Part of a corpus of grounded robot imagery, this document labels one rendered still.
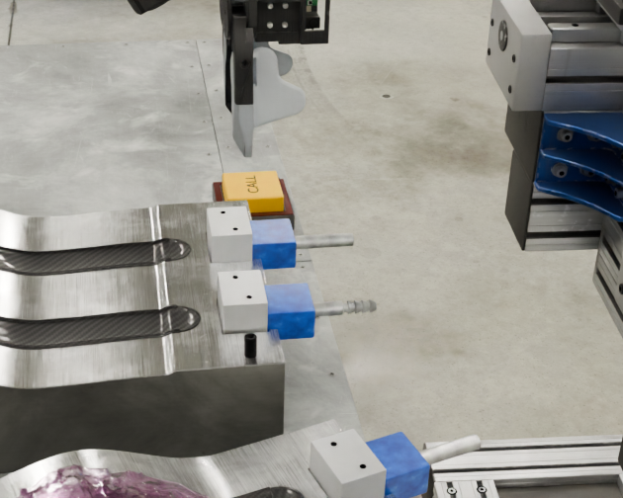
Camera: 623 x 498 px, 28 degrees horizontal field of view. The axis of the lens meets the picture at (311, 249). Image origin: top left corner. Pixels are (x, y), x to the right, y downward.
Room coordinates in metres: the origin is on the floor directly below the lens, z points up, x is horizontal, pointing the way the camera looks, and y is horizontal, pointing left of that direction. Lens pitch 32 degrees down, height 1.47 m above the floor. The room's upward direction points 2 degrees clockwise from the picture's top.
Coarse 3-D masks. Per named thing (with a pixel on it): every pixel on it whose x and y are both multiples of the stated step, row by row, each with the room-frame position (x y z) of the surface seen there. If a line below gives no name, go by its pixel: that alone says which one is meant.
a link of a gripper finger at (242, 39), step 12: (240, 12) 0.91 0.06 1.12; (240, 24) 0.90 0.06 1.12; (240, 36) 0.89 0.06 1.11; (252, 36) 0.90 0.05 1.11; (240, 48) 0.89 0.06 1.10; (252, 48) 0.89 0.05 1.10; (240, 60) 0.89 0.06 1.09; (252, 60) 0.90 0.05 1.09; (240, 72) 0.89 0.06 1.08; (252, 72) 0.90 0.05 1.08; (240, 84) 0.89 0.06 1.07; (252, 84) 0.90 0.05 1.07; (240, 96) 0.89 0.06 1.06; (252, 96) 0.90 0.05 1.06
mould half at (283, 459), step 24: (312, 432) 0.73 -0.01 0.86; (336, 432) 0.73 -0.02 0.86; (72, 456) 0.65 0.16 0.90; (96, 456) 0.65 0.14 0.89; (120, 456) 0.66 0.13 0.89; (144, 456) 0.67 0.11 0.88; (216, 456) 0.70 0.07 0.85; (240, 456) 0.70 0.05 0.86; (264, 456) 0.70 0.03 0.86; (288, 456) 0.70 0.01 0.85; (0, 480) 0.63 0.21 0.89; (24, 480) 0.62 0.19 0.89; (168, 480) 0.65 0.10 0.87; (192, 480) 0.66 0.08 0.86; (216, 480) 0.67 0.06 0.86; (240, 480) 0.67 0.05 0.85; (264, 480) 0.67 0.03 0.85; (288, 480) 0.67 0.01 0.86; (312, 480) 0.68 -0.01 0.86
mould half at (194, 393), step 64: (192, 256) 0.92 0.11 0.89; (0, 384) 0.73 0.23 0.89; (64, 384) 0.74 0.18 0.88; (128, 384) 0.75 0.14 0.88; (192, 384) 0.76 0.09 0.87; (256, 384) 0.77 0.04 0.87; (0, 448) 0.73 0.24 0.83; (64, 448) 0.74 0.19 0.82; (128, 448) 0.75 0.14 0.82; (192, 448) 0.76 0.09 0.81
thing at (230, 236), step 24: (216, 216) 0.95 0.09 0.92; (240, 216) 0.95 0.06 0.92; (216, 240) 0.91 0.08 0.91; (240, 240) 0.92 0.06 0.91; (264, 240) 0.93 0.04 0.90; (288, 240) 0.93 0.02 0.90; (312, 240) 0.95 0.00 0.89; (336, 240) 0.95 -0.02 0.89; (264, 264) 0.92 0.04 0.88; (288, 264) 0.93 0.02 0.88
